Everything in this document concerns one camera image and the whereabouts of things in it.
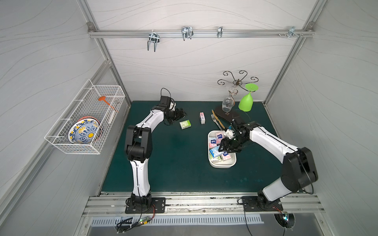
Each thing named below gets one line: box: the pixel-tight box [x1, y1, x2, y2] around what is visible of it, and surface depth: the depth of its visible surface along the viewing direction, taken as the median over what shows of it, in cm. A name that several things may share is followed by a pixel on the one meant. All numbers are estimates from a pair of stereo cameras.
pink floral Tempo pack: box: [208, 136, 218, 149], surface depth 93 cm
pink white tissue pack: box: [221, 151, 232, 161], surface depth 87 cm
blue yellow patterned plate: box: [67, 116, 101, 145], surface depth 63 cm
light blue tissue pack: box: [209, 145, 224, 159], surface depth 86 cm
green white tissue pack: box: [209, 154, 224, 164], surface depth 86 cm
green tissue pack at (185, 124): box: [179, 119, 192, 130], surface depth 106 cm
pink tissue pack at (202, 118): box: [199, 112, 206, 125], surface depth 109 cm
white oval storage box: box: [207, 130, 237, 169], surface depth 87 cm
